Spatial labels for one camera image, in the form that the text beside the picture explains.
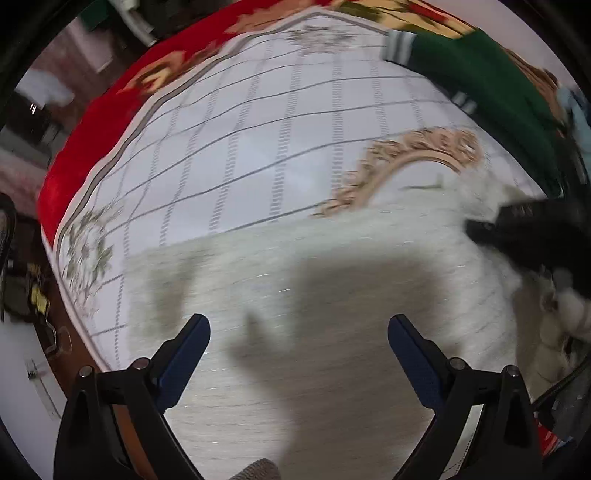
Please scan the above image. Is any green folded sweater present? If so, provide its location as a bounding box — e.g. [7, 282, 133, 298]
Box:
[381, 28, 573, 197]

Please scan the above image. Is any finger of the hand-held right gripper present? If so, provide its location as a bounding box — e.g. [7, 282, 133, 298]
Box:
[465, 199, 550, 273]

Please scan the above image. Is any white lattice patterned cloth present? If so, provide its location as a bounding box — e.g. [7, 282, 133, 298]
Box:
[54, 11, 546, 370]

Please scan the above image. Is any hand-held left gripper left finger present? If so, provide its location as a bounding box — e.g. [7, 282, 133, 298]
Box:
[54, 314, 211, 480]

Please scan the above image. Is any red floral blanket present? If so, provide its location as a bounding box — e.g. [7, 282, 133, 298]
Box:
[37, 0, 571, 241]

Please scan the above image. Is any white knit cardigan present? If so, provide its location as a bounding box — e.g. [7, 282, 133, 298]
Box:
[122, 178, 591, 480]

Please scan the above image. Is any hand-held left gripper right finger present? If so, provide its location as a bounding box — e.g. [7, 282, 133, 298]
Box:
[388, 314, 542, 480]

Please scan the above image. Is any blue quilt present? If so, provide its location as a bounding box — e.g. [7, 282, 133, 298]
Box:
[556, 88, 591, 154]

